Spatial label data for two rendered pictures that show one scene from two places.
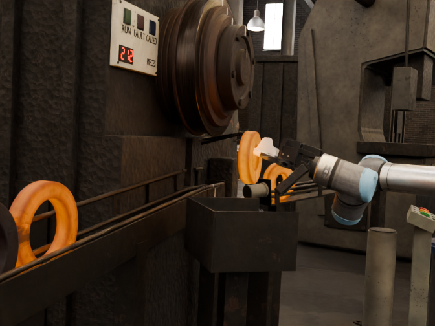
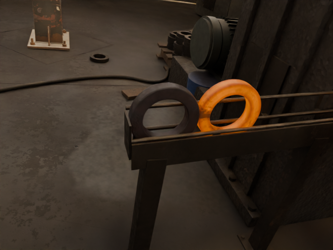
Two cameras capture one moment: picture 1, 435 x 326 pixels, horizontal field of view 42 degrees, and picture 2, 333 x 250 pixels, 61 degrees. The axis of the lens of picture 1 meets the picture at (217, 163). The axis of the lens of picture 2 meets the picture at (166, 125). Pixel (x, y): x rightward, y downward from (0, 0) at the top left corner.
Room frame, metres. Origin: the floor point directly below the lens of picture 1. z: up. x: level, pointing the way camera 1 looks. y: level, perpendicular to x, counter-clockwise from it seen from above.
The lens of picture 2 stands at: (0.49, -0.10, 1.05)
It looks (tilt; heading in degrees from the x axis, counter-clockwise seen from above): 32 degrees down; 49
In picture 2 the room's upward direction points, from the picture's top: 11 degrees clockwise
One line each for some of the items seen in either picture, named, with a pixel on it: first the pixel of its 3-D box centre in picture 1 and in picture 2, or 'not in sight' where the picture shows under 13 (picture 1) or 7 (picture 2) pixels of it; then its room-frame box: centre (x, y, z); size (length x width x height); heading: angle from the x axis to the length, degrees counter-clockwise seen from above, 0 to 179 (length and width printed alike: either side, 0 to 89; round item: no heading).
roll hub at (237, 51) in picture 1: (237, 67); not in sight; (1.90, -0.05, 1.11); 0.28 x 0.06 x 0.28; 161
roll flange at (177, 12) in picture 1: (188, 66); not in sight; (1.96, 0.12, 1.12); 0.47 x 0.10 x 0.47; 161
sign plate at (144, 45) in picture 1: (136, 39); not in sight; (1.65, 0.25, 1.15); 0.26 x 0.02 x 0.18; 161
